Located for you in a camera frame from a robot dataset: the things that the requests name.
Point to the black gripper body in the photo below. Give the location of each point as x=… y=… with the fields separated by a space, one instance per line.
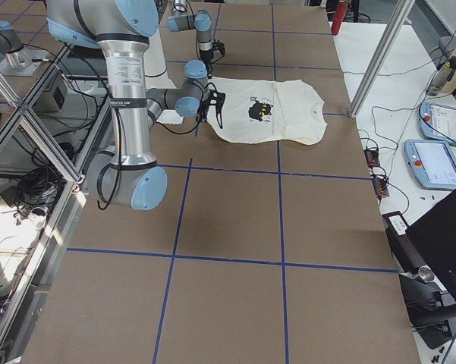
x=204 y=107
x=207 y=58

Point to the cream long-sleeve cat shirt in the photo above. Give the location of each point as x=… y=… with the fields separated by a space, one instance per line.
x=258 y=111

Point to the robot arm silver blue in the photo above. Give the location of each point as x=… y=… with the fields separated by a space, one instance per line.
x=183 y=18
x=127 y=173

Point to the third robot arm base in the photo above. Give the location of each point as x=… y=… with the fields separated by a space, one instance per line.
x=15 y=58

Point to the red cylinder tube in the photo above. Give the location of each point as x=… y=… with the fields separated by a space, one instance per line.
x=339 y=16

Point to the orange black connector box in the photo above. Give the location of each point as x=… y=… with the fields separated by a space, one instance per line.
x=372 y=157

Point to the blue teach pendant near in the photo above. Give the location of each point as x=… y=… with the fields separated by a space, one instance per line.
x=432 y=163

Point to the blue teach pendant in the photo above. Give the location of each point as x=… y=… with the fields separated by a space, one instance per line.
x=432 y=163
x=438 y=122

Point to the grey water bottle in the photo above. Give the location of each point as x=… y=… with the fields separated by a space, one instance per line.
x=444 y=74

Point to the blue teach pendant far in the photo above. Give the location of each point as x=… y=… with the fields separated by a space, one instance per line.
x=438 y=122

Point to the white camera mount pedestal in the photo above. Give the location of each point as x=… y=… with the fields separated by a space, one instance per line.
x=156 y=76

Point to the aluminium frame post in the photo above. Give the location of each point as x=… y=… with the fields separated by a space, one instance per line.
x=392 y=29

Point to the aluminium frame rack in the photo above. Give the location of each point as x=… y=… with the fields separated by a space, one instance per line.
x=33 y=137

